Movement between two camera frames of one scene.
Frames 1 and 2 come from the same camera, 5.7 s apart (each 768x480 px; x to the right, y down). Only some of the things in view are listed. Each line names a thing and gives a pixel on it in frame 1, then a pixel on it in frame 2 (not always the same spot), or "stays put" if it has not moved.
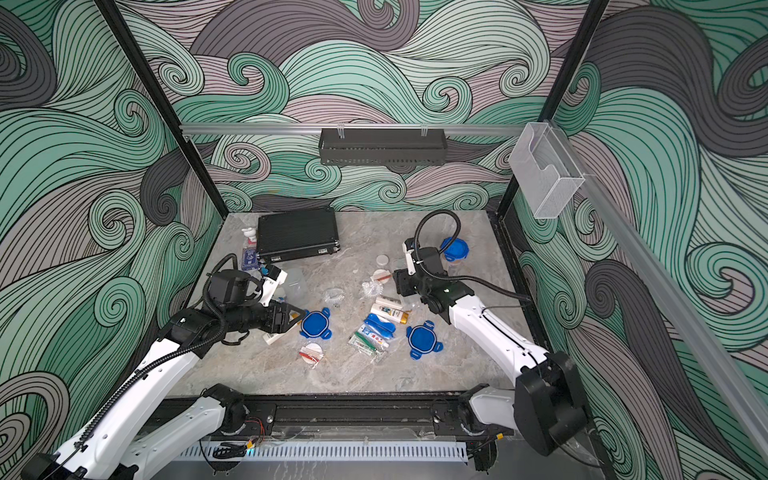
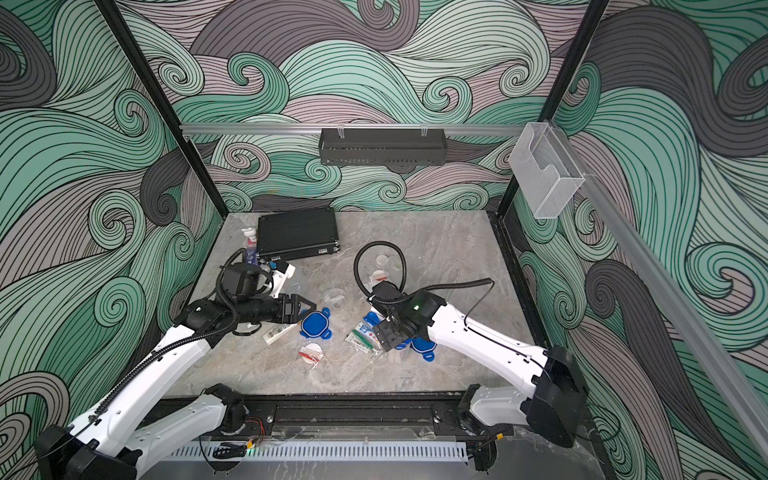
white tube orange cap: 269,338 stays put
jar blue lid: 457,250 to 403,344
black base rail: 322,416 stays put
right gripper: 403,282 to 386,336
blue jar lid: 315,324 stays put
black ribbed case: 297,234 stays put
